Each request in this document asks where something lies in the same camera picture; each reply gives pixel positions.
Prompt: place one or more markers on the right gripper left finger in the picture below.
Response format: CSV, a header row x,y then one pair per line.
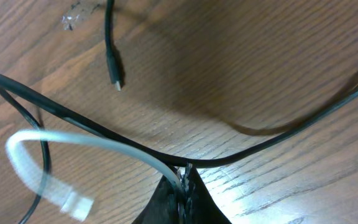
x,y
162,207

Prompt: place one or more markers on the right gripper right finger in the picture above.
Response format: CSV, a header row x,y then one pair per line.
x,y
199,205

